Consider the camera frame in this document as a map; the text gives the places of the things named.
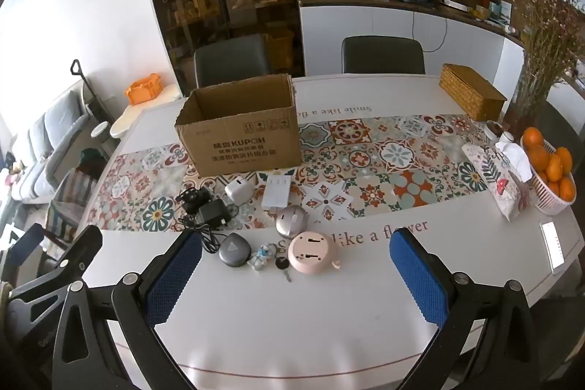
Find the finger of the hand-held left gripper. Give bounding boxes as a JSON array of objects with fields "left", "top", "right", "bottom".
[
  {"left": 9, "top": 226, "right": 104, "bottom": 300},
  {"left": 6, "top": 224, "right": 45, "bottom": 265}
]

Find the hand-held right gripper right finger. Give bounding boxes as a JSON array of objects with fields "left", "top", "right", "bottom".
[{"left": 388, "top": 228, "right": 547, "bottom": 390}]

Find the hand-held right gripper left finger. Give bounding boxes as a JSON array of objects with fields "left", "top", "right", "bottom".
[{"left": 52, "top": 229, "right": 204, "bottom": 390}]

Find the grey rounded case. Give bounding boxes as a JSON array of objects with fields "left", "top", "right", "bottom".
[{"left": 218, "top": 233, "right": 251, "bottom": 266}]

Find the white charger cube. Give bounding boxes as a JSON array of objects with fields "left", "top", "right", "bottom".
[{"left": 224, "top": 177, "right": 253, "bottom": 207}]

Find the silver round case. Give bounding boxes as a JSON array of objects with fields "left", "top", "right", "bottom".
[{"left": 275, "top": 205, "right": 309, "bottom": 238}]

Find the white USB hub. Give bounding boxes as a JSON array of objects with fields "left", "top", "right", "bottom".
[{"left": 262, "top": 176, "right": 293, "bottom": 209}]

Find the brown cardboard box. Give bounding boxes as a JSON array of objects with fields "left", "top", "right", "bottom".
[{"left": 174, "top": 73, "right": 303, "bottom": 178}]

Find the black power adapter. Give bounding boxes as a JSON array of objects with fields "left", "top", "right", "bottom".
[{"left": 197, "top": 199, "right": 231, "bottom": 228}]

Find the small astronaut figurine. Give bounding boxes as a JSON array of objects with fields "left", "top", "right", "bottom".
[{"left": 247, "top": 245, "right": 276, "bottom": 273}]

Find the pink round device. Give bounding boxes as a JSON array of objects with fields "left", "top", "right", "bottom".
[{"left": 288, "top": 231, "right": 341, "bottom": 275}]

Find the grey sofa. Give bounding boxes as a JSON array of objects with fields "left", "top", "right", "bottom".
[{"left": 9, "top": 79, "right": 92, "bottom": 203}]

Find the floral tissue pouch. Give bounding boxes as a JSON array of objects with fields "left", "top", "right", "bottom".
[{"left": 461, "top": 141, "right": 533, "bottom": 221}]

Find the white remote control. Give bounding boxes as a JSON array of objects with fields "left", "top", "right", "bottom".
[{"left": 540, "top": 221, "right": 567, "bottom": 275}]

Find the cream side table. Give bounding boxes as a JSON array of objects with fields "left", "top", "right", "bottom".
[{"left": 110, "top": 83, "right": 188, "bottom": 139}]

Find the white plastic basket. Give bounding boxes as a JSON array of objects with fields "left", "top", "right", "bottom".
[{"left": 520, "top": 134, "right": 577, "bottom": 215}]

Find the orange plastic crate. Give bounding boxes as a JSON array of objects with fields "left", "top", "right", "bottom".
[{"left": 125, "top": 73, "right": 164, "bottom": 106}]

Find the pile of oranges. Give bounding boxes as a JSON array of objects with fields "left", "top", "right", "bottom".
[{"left": 522, "top": 126, "right": 577, "bottom": 201}]

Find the woven wicker box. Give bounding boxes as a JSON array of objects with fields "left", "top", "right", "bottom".
[{"left": 439, "top": 63, "right": 508, "bottom": 122}]

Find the grey dining chair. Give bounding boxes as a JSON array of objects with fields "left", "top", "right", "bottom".
[
  {"left": 194, "top": 34, "right": 275, "bottom": 88},
  {"left": 342, "top": 36, "right": 426, "bottom": 75}
]

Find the dried flower bouquet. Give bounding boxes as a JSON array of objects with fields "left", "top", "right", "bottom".
[{"left": 512, "top": 0, "right": 585, "bottom": 121}]

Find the white sideboard cabinet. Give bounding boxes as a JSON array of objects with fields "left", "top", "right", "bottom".
[{"left": 299, "top": 0, "right": 524, "bottom": 75}]

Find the dark glass cabinet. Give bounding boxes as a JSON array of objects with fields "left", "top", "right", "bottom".
[{"left": 139, "top": 0, "right": 305, "bottom": 96}]

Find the black adapter cable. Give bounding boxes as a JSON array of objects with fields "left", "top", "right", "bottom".
[{"left": 178, "top": 214, "right": 224, "bottom": 254}]

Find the small black toy camera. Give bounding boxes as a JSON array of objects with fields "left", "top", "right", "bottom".
[{"left": 176, "top": 188, "right": 213, "bottom": 210}]

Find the black handled trolley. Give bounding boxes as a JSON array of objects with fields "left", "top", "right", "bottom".
[{"left": 71, "top": 60, "right": 115, "bottom": 126}]

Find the black hanging power cable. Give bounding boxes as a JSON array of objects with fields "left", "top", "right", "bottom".
[{"left": 412, "top": 12, "right": 447, "bottom": 53}]

